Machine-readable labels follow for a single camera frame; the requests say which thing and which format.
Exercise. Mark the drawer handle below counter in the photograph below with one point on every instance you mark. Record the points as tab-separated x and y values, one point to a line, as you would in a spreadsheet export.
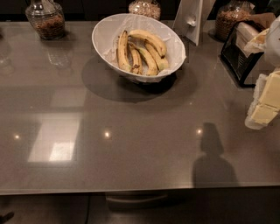
135	199

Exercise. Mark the white paper bowl liner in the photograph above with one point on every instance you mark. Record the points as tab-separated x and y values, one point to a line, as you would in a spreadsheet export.
105	37

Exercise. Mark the left glass granola jar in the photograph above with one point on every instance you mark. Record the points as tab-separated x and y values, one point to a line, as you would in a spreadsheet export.
46	18

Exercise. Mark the right glass granola jar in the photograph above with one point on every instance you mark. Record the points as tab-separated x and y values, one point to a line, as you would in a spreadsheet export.
229	15

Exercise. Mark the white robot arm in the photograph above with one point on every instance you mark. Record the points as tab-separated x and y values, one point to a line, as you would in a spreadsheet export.
267	42

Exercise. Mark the middle glass cereal jar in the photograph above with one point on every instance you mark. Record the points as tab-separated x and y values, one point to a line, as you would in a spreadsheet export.
148	8

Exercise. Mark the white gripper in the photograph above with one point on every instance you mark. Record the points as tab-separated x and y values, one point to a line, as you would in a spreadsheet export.
274	44

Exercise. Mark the small spotted yellow banana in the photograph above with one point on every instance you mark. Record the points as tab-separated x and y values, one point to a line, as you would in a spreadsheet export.
137	66

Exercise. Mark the white upright stand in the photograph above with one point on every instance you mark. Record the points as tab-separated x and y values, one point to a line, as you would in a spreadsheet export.
190	18

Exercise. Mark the glass granola jar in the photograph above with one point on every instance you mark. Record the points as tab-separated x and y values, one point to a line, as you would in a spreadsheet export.
229	15
46	18

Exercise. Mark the white oval bowl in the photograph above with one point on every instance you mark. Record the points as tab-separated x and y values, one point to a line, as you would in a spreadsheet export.
139	48

